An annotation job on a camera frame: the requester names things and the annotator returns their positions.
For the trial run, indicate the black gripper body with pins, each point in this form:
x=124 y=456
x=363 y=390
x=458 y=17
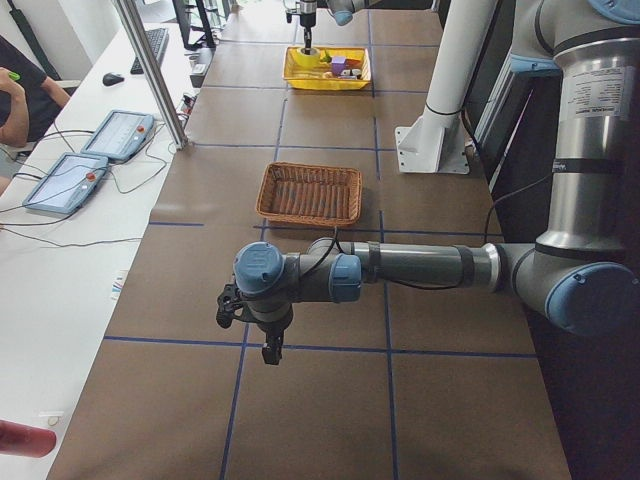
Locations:
x=272 y=331
x=307 y=18

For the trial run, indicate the yellow tape roll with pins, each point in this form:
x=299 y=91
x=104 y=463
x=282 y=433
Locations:
x=306 y=58

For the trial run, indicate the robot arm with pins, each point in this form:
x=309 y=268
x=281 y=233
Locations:
x=573 y=273
x=341 y=10

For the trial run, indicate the yellow woven basket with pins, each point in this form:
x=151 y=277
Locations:
x=351 y=79

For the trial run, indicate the brown wicker basket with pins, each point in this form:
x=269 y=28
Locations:
x=313 y=195

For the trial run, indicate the purple cube block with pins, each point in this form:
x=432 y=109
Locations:
x=338 y=65

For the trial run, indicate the toy carrot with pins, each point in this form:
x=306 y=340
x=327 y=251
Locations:
x=353 y=63

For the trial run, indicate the black computer mouse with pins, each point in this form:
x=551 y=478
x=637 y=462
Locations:
x=111 y=79

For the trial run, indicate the far teach pendant tablet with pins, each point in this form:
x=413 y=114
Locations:
x=120 y=135

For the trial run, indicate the teach pendant tablet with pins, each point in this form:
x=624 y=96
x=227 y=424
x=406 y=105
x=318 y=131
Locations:
x=68 y=184
x=120 y=135

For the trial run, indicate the near teach pendant tablet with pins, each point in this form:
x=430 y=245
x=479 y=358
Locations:
x=68 y=184

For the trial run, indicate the red cylinder object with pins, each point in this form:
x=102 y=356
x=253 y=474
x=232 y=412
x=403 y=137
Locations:
x=24 y=440

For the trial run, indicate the seated person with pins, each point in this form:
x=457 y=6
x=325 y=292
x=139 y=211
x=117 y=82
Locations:
x=30 y=99

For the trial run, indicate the white mounting post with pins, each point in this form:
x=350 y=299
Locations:
x=434 y=143

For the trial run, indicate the aluminium frame post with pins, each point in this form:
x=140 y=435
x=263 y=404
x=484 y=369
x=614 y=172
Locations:
x=136 y=33

